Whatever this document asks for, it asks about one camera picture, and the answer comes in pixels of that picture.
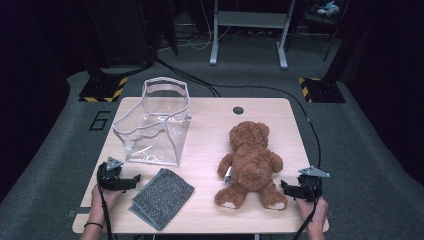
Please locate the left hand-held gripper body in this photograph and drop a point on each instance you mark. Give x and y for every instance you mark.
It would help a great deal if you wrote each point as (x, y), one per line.
(110, 176)

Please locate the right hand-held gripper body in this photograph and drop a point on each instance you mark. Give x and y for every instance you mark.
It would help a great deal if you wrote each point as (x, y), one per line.
(310, 186)

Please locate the grey fluffy towel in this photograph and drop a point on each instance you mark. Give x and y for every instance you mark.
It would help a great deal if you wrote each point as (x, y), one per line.
(161, 200)

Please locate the clear plastic bag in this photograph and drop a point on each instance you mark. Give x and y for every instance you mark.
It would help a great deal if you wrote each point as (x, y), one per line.
(156, 143)

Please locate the brown teddy bear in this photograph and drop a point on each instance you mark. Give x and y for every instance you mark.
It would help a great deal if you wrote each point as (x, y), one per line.
(250, 160)

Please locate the person's left hand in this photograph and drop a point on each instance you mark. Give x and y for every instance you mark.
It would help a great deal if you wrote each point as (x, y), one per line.
(101, 201)

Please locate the person's right hand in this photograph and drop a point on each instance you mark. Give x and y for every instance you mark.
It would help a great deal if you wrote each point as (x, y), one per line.
(316, 213)

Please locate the black stand base yellow stripes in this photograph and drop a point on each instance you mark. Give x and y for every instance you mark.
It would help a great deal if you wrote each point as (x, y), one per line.
(325, 91)
(100, 90)

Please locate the black round table grommet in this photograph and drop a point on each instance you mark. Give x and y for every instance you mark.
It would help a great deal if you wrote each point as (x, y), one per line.
(238, 110)

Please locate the dark curtain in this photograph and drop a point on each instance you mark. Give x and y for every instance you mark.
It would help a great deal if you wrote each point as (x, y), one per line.
(26, 83)
(393, 83)

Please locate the dark cabinet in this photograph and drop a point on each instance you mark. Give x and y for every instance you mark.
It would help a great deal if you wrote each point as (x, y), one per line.
(123, 33)

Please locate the blue and white item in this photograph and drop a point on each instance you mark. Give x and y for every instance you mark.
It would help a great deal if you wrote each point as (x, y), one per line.
(328, 9)

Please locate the white metal table frame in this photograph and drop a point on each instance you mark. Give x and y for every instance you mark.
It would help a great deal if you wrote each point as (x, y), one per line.
(250, 19)

